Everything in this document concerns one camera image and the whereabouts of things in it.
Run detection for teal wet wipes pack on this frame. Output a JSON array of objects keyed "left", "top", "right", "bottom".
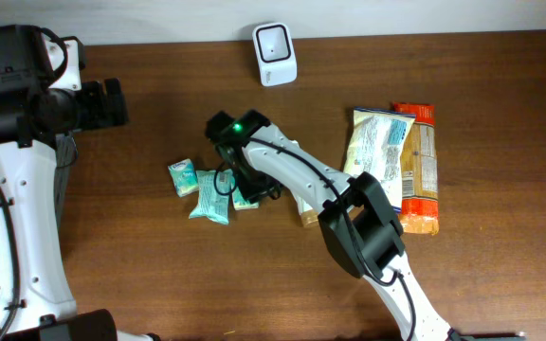
[{"left": 189, "top": 170, "right": 233, "bottom": 225}]

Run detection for white cream tube gold cap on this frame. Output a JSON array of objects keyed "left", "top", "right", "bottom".
[{"left": 296, "top": 197, "right": 319, "bottom": 228}]

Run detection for small teal tissue pack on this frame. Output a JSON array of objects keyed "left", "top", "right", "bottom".
[{"left": 168, "top": 158, "right": 199, "bottom": 197}]

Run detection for yellow blue-edged snack bag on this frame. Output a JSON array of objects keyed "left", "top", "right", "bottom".
[{"left": 343, "top": 107, "right": 415, "bottom": 213}]

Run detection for orange spaghetti pasta package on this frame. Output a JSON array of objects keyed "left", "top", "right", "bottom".
[{"left": 393, "top": 102, "right": 440, "bottom": 235}]

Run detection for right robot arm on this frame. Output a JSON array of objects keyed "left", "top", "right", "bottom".
[{"left": 205, "top": 110, "right": 461, "bottom": 340}]

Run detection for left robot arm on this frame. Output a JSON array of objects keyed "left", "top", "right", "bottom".
[{"left": 0, "top": 25, "right": 128, "bottom": 340}]

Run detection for white barcode scanner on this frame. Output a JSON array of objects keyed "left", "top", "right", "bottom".
[{"left": 252, "top": 23, "right": 298, "bottom": 87}]

